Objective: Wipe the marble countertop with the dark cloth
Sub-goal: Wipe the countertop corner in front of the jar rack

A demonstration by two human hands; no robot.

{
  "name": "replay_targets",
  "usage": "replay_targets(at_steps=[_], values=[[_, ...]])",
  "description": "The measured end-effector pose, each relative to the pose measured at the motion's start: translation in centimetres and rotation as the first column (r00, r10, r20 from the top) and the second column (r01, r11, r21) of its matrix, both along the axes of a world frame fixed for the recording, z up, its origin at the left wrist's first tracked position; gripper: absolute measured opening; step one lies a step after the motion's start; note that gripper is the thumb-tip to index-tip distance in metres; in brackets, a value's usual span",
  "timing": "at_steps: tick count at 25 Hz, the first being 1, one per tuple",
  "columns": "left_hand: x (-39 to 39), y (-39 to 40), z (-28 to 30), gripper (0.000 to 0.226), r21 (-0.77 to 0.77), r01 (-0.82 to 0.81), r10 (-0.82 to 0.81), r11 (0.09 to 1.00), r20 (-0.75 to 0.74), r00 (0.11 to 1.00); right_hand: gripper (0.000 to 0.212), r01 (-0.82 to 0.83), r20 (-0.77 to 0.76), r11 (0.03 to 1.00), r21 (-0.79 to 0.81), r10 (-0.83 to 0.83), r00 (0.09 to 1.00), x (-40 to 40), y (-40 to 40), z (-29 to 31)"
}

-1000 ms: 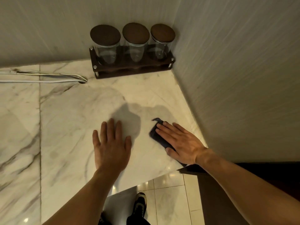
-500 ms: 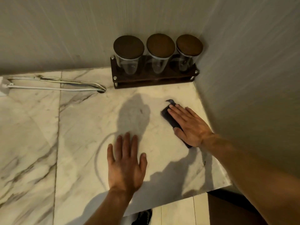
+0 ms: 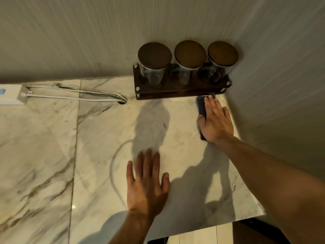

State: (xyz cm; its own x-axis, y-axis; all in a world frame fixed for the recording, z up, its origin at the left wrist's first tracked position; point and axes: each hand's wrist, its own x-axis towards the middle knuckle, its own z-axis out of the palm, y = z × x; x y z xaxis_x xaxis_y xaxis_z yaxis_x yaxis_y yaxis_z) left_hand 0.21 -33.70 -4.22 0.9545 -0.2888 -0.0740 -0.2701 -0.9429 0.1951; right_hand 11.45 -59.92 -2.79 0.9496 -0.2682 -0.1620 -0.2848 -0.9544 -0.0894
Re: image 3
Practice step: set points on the person's left hand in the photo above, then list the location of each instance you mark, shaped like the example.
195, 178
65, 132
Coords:
144, 193

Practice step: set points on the person's right hand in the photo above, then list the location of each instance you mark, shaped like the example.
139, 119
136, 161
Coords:
217, 125

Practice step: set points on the person's right thumb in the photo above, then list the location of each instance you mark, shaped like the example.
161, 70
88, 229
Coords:
201, 123

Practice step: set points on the person's left thumb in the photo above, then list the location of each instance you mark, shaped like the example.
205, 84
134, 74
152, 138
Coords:
165, 182

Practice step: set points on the person's left middle finger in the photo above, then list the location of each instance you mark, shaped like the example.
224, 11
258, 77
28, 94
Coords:
147, 163

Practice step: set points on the person's right little finger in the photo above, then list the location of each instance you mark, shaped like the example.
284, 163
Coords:
226, 114

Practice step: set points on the person's left little finger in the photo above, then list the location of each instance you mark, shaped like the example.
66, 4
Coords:
130, 173

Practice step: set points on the person's right middle finger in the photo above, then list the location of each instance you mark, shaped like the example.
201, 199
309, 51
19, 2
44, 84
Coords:
214, 105

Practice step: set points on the person's right forearm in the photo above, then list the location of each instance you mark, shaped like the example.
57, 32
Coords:
274, 185

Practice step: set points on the person's left forearm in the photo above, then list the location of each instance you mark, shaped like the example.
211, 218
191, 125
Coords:
132, 228

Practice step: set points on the dark wooden jar rack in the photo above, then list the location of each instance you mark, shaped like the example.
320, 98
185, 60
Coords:
177, 90

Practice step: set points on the glass jar with wooden lid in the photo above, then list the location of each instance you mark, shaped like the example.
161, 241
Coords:
190, 57
222, 56
155, 60

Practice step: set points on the dark brown furniture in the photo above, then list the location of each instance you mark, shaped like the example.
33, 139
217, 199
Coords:
256, 231

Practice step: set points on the white power box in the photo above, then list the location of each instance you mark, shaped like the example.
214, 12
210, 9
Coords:
10, 94

